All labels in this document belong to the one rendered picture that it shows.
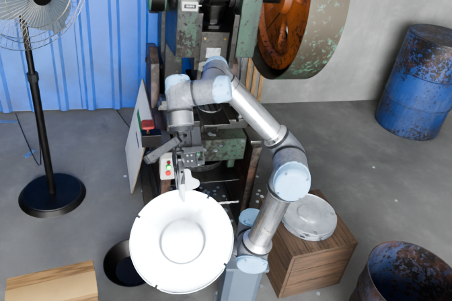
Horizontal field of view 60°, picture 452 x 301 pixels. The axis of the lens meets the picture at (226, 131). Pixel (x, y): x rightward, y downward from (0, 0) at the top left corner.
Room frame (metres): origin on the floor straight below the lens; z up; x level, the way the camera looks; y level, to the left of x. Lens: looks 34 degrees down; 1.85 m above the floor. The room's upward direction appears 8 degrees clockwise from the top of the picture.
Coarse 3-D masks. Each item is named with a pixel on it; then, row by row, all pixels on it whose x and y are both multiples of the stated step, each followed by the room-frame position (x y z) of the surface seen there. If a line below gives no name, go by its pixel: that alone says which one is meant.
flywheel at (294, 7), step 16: (288, 0) 1.94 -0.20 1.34; (304, 0) 1.97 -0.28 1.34; (272, 16) 2.13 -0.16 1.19; (288, 16) 1.95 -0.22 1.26; (304, 16) 1.73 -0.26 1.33; (272, 32) 2.09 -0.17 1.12; (288, 32) 1.92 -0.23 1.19; (272, 48) 2.04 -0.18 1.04; (288, 48) 1.88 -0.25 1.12; (272, 64) 1.93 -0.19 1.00; (288, 64) 1.77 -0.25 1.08
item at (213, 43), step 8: (208, 24) 1.87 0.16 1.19; (216, 24) 1.88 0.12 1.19; (224, 24) 1.95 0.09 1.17; (208, 32) 1.81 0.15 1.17; (216, 32) 1.82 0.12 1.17; (224, 32) 1.83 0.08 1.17; (208, 40) 1.81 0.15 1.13; (216, 40) 1.82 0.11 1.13; (224, 40) 1.84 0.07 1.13; (200, 48) 1.80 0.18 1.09; (208, 48) 1.81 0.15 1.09; (216, 48) 1.82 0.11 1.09; (224, 48) 1.84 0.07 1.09; (200, 56) 1.80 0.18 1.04; (208, 56) 1.81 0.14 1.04; (224, 56) 1.84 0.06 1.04; (200, 64) 1.79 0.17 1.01; (192, 72) 1.88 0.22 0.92; (200, 72) 1.80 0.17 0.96
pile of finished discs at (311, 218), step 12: (300, 204) 1.55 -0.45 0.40; (312, 204) 1.57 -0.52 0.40; (324, 204) 1.58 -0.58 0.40; (288, 216) 1.45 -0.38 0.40; (300, 216) 1.46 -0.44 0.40; (312, 216) 1.47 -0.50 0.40; (324, 216) 1.49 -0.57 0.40; (336, 216) 1.50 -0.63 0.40; (288, 228) 1.41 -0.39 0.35; (300, 228) 1.38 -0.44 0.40; (312, 228) 1.39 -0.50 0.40; (324, 228) 1.41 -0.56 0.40; (312, 240) 1.35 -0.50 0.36
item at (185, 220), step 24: (168, 192) 0.80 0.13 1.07; (192, 192) 0.82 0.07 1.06; (168, 216) 0.77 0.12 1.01; (192, 216) 0.78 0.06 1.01; (216, 216) 0.80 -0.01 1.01; (144, 240) 0.71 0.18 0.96; (168, 240) 0.72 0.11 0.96; (192, 240) 0.74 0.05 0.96; (216, 240) 0.76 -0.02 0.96; (144, 264) 0.68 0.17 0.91; (168, 264) 0.69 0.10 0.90; (192, 264) 0.70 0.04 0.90; (216, 264) 0.72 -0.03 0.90; (168, 288) 0.65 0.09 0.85; (192, 288) 0.66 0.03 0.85
